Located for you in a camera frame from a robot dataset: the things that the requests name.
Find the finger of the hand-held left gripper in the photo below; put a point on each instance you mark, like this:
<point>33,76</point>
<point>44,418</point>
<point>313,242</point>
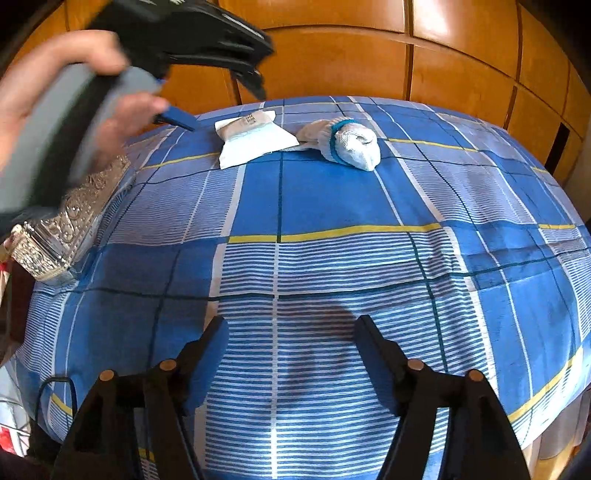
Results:
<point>178,117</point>
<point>251,81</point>

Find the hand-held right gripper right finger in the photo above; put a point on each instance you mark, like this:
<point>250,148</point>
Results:
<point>374,364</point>

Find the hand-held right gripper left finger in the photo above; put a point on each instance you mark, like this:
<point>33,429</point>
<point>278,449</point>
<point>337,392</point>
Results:
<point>207,369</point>

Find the white face mask packet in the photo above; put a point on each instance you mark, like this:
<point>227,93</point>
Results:
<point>254,143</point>

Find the silver embossed metal box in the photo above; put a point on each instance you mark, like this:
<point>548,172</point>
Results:
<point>69,221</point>

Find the person's left hand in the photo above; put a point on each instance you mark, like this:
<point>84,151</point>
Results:
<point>46,60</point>

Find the blue plaid bedsheet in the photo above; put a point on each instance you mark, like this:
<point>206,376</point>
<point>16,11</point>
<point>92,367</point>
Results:
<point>351,258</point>

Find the wooden panelled headboard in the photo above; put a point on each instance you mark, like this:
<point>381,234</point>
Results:
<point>369,60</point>

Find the white sock with blue band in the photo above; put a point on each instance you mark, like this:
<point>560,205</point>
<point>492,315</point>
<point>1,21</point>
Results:
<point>355,147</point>

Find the dark brown box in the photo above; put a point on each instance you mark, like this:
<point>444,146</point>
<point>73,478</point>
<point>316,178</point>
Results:
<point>18,314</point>

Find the red and white plastic bag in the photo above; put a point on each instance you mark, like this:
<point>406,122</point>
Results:
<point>14,415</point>

